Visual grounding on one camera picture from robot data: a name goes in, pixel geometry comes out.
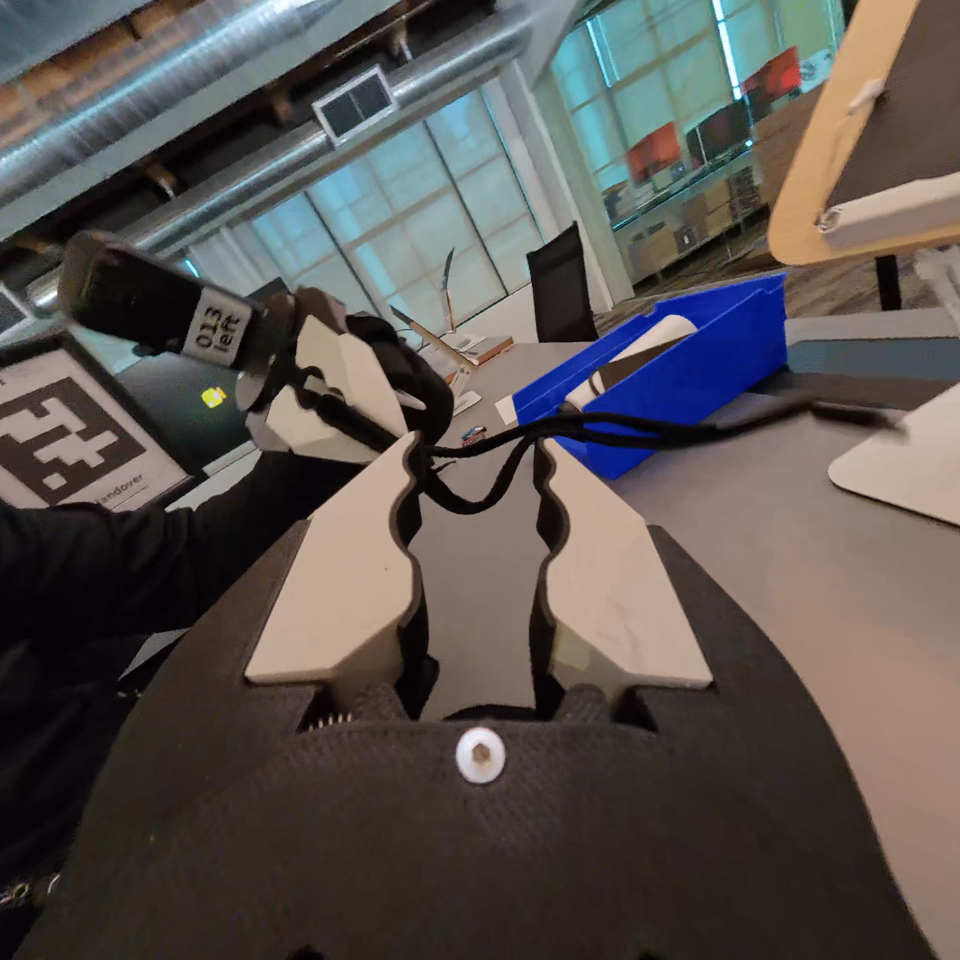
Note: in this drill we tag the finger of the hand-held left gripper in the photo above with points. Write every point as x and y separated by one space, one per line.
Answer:
338 360
293 431

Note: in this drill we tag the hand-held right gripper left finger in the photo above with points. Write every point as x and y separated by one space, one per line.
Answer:
338 600

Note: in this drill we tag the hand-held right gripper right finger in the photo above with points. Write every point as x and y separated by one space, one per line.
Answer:
623 600

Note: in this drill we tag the person's left forearm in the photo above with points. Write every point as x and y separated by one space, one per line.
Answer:
135 555

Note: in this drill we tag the large black monitor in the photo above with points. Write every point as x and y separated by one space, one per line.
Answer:
180 420

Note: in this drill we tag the black framed tag sign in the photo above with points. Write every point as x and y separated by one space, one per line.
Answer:
68 435

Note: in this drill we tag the black office chair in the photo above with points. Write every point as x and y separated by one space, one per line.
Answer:
563 285

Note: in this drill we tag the blue plastic bin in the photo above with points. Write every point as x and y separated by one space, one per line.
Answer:
705 368

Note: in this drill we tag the white roll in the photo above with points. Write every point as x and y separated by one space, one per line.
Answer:
645 348

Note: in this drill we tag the white vent grille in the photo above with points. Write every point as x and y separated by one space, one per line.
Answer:
356 105

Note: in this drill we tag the white board stand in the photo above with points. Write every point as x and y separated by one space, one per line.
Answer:
908 465

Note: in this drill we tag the orange 3D printer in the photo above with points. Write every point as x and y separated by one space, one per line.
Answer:
654 150
773 75

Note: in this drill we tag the wooden board with black mat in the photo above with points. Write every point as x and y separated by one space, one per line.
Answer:
900 90

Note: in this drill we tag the silver ventilation duct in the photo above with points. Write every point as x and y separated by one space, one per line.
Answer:
225 183
150 83

